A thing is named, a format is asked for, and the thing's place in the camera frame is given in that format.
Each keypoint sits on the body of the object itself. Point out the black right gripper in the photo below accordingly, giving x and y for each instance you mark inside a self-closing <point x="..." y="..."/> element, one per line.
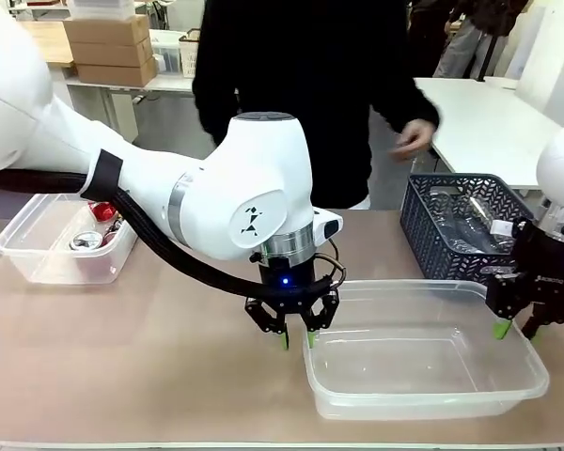
<point x="550" y="268"/>

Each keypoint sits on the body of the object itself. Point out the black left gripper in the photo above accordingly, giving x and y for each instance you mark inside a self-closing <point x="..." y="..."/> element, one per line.
<point x="286" y="282"/>

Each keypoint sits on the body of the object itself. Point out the dark perforated plastic basket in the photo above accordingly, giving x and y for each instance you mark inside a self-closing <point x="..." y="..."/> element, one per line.
<point x="442" y="253"/>

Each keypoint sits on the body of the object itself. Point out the crushed clear plastic bottle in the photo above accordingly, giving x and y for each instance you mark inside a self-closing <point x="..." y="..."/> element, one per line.
<point x="460" y="221"/>

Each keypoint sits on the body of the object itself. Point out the crushed red can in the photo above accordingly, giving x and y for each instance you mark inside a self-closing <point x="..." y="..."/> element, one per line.
<point x="102" y="211"/>

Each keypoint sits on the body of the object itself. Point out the silver can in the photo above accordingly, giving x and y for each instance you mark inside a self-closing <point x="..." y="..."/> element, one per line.
<point x="87" y="242"/>

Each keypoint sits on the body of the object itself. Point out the clear plastic bin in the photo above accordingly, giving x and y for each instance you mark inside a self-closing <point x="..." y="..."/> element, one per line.
<point x="423" y="366"/>
<point x="42" y="263"/>

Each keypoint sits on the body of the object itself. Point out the person's left forearm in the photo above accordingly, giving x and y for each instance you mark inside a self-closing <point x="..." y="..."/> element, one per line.
<point x="409" y="103"/>

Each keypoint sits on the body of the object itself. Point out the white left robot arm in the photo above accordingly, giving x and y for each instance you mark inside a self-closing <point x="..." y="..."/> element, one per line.
<point x="145" y="178"/>

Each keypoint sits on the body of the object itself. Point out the person's right forearm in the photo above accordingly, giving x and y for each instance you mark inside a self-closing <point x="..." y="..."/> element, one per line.
<point x="209" y="108"/>

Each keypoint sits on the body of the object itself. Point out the person's left hand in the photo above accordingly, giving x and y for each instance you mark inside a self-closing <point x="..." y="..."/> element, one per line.
<point x="413" y="141"/>

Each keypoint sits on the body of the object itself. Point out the large white table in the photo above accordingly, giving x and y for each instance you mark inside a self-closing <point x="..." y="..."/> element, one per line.
<point x="489" y="117"/>

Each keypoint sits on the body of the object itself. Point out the person in black sweater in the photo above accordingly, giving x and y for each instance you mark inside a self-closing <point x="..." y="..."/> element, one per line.
<point x="286" y="70"/>

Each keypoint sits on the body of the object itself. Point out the white board panel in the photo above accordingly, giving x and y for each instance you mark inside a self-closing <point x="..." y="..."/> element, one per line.
<point x="545" y="47"/>

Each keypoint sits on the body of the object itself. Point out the white table with grey legs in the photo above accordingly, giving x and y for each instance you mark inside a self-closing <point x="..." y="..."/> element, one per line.
<point x="169" y="83"/>

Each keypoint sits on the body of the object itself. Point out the bystander in grey trousers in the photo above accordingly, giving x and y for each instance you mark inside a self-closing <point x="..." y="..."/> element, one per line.
<point x="470" y="42"/>

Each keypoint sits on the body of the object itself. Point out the printed white wooden crate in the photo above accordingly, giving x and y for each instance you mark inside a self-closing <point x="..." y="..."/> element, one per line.
<point x="188" y="51"/>

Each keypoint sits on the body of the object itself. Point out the clear storage box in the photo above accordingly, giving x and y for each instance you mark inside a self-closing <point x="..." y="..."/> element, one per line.
<point x="167" y="51"/>

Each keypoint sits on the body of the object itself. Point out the brown cardboard box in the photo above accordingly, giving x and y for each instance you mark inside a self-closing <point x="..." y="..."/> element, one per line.
<point x="115" y="74"/>
<point x="105" y="30"/>
<point x="110" y="52"/>

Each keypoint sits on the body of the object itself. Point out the white plastic container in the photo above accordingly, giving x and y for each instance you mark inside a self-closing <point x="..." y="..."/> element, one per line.
<point x="101" y="8"/>

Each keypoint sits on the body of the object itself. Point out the wooden table top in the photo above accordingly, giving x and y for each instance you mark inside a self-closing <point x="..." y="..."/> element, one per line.
<point x="51" y="44"/>

